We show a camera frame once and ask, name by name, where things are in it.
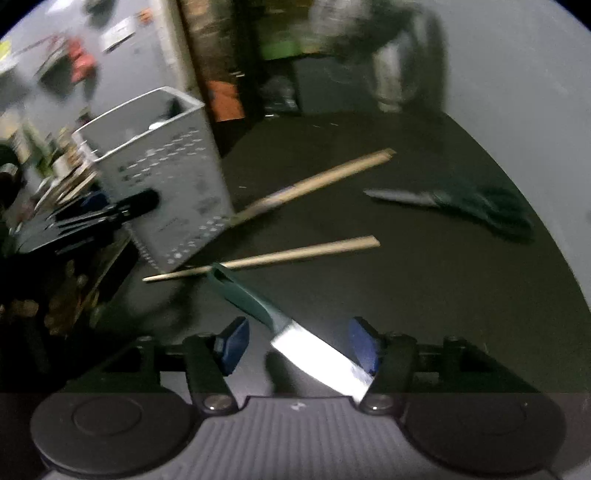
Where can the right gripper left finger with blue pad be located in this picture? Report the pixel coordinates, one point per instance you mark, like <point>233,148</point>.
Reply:
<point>210,358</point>

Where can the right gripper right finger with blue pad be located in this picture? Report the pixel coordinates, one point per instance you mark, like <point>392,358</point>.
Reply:
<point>390,359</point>

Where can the green handled knife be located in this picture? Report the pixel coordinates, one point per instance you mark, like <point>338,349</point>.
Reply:
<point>305,350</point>

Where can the long wooden chopstick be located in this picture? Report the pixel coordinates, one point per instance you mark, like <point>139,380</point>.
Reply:
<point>286,256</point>

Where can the white perforated utensil basket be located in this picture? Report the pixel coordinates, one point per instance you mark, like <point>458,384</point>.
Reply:
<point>161,140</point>

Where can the red plastic bag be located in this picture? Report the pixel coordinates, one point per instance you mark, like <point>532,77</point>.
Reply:
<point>83,64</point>

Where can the green box on shelf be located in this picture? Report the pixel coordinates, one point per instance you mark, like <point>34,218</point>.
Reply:
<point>280,49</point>

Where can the hanging plastic bag dark contents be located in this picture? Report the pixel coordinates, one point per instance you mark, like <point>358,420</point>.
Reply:
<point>357,29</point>

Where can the white wall switch plate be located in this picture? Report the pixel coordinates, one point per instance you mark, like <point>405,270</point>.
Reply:
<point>117,34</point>

